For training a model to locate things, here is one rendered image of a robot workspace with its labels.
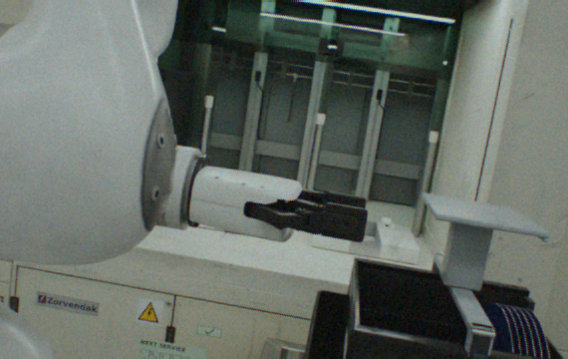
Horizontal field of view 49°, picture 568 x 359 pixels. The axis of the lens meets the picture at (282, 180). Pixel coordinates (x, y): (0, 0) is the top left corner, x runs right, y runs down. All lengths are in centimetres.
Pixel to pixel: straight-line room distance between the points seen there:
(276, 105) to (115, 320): 98
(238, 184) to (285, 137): 134
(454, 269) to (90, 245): 40
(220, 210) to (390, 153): 136
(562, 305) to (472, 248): 50
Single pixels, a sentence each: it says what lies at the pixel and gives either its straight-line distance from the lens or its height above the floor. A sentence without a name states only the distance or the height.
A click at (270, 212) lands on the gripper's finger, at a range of 55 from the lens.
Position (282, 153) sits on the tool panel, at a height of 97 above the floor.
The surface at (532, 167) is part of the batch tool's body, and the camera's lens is 99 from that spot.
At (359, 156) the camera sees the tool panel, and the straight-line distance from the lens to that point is 190.
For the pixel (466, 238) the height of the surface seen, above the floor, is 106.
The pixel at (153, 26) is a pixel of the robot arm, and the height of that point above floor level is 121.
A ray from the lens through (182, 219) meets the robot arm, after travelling 62.
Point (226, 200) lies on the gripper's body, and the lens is 58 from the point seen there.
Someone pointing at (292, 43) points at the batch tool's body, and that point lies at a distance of 151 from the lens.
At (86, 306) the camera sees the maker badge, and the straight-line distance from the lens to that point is 115.
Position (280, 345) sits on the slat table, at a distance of 104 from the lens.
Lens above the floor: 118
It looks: 9 degrees down
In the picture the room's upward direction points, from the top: 9 degrees clockwise
